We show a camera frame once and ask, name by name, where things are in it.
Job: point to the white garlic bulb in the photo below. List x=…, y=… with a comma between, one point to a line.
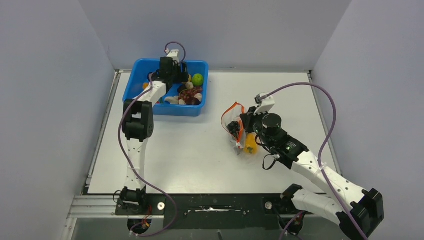
x=189, y=85

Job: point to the green custard apple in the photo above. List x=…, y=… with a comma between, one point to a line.
x=197, y=80

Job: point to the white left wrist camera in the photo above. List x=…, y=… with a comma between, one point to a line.
x=174, y=55

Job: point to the red grape bunch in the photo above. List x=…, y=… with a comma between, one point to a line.
x=189, y=93

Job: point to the yellow bumpy pepper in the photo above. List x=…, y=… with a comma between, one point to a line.
x=250, y=145

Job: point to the clear zip top bag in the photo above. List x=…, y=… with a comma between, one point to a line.
x=241, y=141

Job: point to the dark purple passion fruit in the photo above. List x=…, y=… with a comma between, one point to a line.
x=193, y=101

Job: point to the small white garlic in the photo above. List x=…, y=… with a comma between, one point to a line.
x=198, y=96

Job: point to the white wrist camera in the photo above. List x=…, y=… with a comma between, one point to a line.
x=174, y=55
x=264, y=103

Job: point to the white mushroom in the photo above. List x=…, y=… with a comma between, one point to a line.
x=174, y=100

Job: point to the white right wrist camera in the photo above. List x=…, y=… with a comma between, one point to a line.
x=264, y=103

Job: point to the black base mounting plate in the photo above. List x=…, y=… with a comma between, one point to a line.
x=267, y=211

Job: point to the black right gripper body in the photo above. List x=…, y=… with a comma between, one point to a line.
x=258, y=124

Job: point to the small orange bumpy pepper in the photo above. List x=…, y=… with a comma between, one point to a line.
x=145, y=85

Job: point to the blue plastic bin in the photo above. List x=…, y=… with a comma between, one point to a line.
x=139, y=75

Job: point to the dark brown chestnut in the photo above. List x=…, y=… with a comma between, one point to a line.
x=181, y=88

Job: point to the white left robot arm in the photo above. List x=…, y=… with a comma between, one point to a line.
x=137, y=126

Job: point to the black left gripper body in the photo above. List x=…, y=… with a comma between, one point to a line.
x=179, y=77

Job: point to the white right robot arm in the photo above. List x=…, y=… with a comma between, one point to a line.
x=357, y=211

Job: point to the black grape bunch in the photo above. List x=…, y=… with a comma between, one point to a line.
x=234, y=128

